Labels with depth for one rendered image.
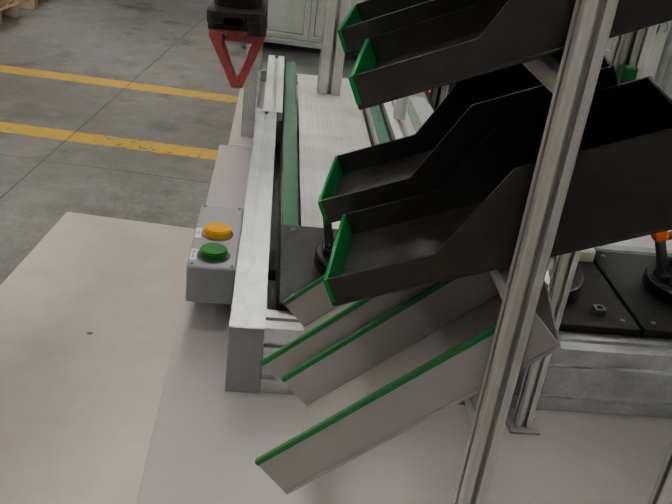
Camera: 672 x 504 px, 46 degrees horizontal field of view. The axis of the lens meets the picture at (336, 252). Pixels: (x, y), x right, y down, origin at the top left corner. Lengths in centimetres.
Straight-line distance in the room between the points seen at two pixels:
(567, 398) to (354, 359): 42
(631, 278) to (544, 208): 76
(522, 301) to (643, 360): 56
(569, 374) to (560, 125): 63
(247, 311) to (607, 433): 50
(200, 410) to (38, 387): 21
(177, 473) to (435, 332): 35
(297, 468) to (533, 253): 30
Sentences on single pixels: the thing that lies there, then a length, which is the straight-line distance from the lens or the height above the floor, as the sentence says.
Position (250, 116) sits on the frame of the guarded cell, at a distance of 193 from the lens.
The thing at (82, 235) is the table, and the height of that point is 86.
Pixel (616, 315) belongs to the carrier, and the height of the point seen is 97.
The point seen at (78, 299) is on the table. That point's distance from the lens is 126.
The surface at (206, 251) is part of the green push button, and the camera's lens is 116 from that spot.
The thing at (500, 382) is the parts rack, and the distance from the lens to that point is 62.
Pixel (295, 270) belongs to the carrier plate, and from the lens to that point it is 113.
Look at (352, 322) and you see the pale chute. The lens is 81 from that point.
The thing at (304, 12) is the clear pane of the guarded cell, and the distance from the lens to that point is 239.
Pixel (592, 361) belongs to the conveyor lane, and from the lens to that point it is 112.
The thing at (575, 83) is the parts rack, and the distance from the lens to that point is 53.
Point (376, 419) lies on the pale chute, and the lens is 68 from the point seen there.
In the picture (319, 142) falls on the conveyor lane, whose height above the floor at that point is 92.
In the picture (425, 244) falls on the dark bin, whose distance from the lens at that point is 67.
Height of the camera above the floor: 151
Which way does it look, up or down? 27 degrees down
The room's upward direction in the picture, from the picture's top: 7 degrees clockwise
